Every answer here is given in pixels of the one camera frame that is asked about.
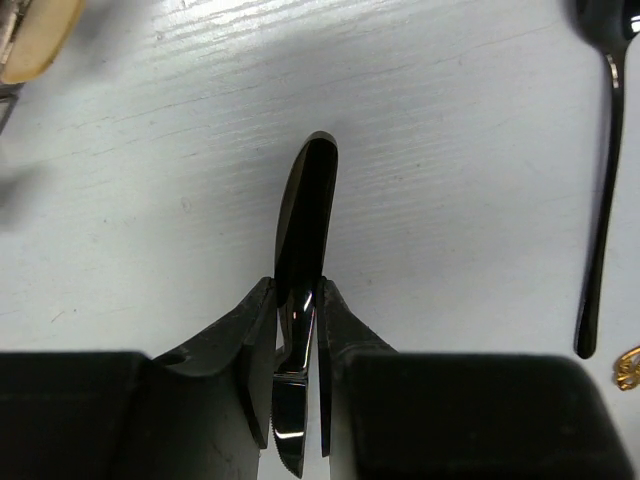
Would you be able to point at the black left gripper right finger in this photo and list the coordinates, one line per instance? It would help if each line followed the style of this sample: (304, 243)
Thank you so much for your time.
(387, 414)

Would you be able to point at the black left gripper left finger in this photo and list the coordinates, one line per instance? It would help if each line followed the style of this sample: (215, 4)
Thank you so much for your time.
(199, 411)

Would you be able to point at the ornate gold fork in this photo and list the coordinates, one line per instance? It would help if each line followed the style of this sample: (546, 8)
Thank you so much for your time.
(626, 371)

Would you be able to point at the black spoon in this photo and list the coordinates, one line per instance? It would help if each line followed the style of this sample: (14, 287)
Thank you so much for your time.
(609, 27)

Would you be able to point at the black table knife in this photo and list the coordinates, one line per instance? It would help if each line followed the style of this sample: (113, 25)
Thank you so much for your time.
(300, 246)

